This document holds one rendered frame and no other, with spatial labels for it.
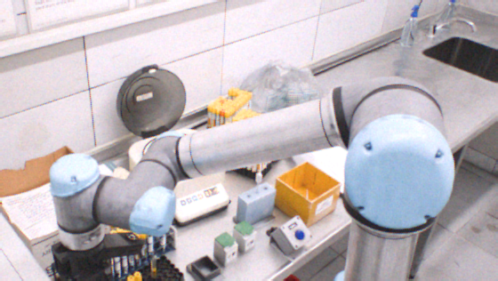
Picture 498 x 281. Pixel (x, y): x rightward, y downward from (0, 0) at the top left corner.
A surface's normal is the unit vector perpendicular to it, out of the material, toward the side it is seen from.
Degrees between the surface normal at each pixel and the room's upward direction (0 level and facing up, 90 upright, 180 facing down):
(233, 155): 84
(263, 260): 0
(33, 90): 90
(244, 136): 49
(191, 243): 0
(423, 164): 82
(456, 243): 0
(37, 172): 87
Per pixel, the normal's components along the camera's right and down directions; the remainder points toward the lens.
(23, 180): 0.64, 0.42
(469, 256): 0.04, -0.82
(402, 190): -0.27, 0.39
